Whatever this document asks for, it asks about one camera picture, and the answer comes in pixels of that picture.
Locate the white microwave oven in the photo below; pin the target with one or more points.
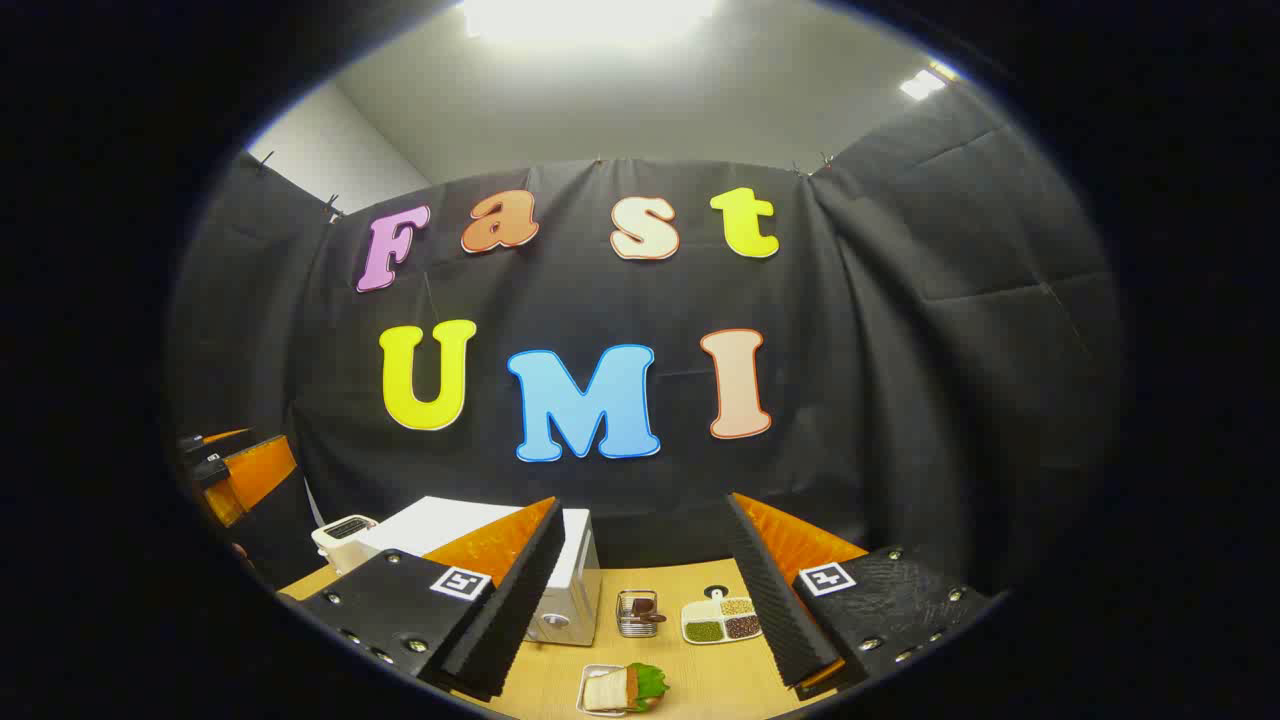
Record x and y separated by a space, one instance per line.
570 600

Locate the ribbed metal utensil holder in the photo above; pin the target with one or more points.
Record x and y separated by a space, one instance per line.
630 625

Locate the white toaster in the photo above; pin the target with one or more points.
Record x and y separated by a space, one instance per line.
340 540

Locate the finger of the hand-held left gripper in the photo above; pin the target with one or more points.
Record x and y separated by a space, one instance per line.
215 443
255 480

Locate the white rectangular tray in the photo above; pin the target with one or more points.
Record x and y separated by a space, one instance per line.
583 685

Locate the white divided bean dish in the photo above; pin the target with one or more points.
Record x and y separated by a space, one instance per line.
720 620

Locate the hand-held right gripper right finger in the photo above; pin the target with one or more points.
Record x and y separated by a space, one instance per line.
775 600

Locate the black backdrop cloth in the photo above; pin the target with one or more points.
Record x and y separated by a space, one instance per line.
900 400

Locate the small ceiling light panel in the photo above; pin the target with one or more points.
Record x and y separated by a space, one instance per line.
922 84

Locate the large ceiling light panel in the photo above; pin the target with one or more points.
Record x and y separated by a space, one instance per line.
590 18

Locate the brown wooden spoon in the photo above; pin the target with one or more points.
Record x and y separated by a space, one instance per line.
648 612

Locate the bread and lettuce sandwich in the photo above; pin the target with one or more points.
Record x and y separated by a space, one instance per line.
610 690

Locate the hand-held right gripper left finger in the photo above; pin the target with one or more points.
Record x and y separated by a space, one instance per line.
520 590

